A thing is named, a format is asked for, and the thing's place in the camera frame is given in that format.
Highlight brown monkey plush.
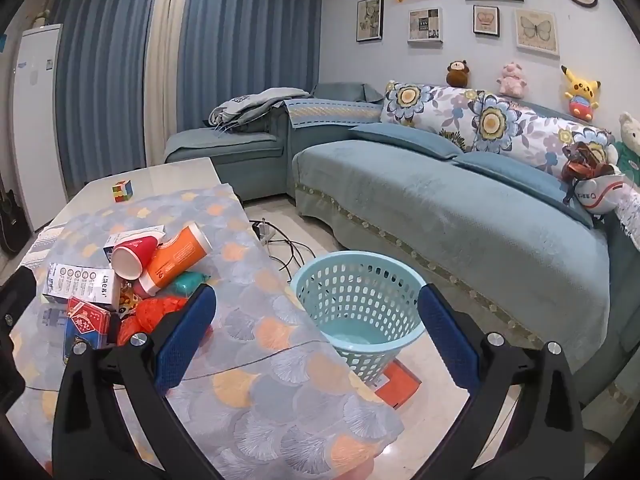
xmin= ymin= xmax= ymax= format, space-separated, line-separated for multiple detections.
xmin=446 ymin=60 xmax=472 ymax=88

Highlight orange red textured pouch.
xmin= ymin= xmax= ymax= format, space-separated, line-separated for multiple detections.
xmin=117 ymin=297 xmax=201 ymax=346

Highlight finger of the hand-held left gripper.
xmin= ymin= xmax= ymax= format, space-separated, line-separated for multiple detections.
xmin=0 ymin=265 xmax=37 ymax=411

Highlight blue curtain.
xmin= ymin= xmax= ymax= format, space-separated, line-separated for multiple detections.
xmin=177 ymin=0 xmax=323 ymax=133
xmin=50 ymin=0 xmax=161 ymax=196

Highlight orange cylindrical tube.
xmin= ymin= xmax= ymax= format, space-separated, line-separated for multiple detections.
xmin=142 ymin=221 xmax=214 ymax=295

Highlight floral cushion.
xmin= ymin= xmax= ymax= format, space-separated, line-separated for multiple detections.
xmin=465 ymin=92 xmax=576 ymax=171
xmin=380 ymin=80 xmax=478 ymax=133
xmin=550 ymin=125 xmax=618 ymax=181

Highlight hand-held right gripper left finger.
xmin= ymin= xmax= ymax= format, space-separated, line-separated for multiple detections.
xmin=51 ymin=284 xmax=223 ymax=480

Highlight white box with black icons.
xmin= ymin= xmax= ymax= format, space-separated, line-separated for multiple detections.
xmin=47 ymin=262 xmax=123 ymax=308

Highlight tall black framed picture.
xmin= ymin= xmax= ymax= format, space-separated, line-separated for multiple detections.
xmin=356 ymin=0 xmax=385 ymax=43

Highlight striped blue sofa throw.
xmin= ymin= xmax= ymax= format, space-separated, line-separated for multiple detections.
xmin=282 ymin=97 xmax=383 ymax=131

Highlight white refrigerator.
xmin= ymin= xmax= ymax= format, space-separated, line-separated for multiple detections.
xmin=11 ymin=23 xmax=68 ymax=233

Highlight light blue plastic basket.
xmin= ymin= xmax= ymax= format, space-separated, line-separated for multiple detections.
xmin=290 ymin=251 xmax=428 ymax=380

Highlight black framed crown picture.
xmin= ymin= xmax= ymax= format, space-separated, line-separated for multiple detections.
xmin=473 ymin=5 xmax=501 ymax=37

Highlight white framed collage picture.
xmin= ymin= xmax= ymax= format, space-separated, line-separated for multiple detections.
xmin=407 ymin=7 xmax=443 ymax=43

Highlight teal packet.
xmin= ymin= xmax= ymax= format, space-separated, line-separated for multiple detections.
xmin=170 ymin=271 xmax=208 ymax=296

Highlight orange box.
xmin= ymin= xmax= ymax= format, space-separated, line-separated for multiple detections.
xmin=372 ymin=360 xmax=421 ymax=408

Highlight red and blue card box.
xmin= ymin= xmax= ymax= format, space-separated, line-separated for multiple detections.
xmin=65 ymin=297 xmax=111 ymax=361

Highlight white bear plush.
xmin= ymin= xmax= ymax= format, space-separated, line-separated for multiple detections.
xmin=612 ymin=111 xmax=640 ymax=186

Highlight blue pillow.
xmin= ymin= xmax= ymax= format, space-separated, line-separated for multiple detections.
xmin=347 ymin=124 xmax=466 ymax=160

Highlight butterfly picture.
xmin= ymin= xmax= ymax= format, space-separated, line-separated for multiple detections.
xmin=514 ymin=7 xmax=560 ymax=57

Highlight red paper cup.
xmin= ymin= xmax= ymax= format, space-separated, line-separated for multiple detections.
xmin=111 ymin=236 xmax=161 ymax=280

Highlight grey orange patterned tablecloth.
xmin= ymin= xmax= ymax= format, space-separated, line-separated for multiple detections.
xmin=7 ymin=182 xmax=406 ymax=480

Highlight black guitar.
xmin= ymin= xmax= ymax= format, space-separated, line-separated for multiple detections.
xmin=0 ymin=172 xmax=32 ymax=256

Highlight cream curtain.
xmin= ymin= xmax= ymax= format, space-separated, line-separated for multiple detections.
xmin=145 ymin=0 xmax=201 ymax=166

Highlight teal sofa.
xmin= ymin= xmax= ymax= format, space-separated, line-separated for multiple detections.
xmin=164 ymin=81 xmax=640 ymax=411

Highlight black cables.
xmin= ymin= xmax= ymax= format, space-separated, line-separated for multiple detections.
xmin=245 ymin=217 xmax=313 ymax=283

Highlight white floral cloth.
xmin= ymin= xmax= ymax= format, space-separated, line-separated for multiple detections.
xmin=612 ymin=187 xmax=640 ymax=251

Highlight yellow mouse plush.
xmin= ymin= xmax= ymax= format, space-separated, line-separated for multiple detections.
xmin=560 ymin=65 xmax=601 ymax=121

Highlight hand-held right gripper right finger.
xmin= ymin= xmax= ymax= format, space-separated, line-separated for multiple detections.
xmin=417 ymin=284 xmax=586 ymax=480

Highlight grey clothing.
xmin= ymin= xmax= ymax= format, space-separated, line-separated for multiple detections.
xmin=207 ymin=87 xmax=313 ymax=136

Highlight pink pig plush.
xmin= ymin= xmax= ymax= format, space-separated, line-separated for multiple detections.
xmin=496 ymin=62 xmax=530 ymax=100

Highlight white helmet with red stripes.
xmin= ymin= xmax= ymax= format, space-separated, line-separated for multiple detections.
xmin=575 ymin=175 xmax=626 ymax=216

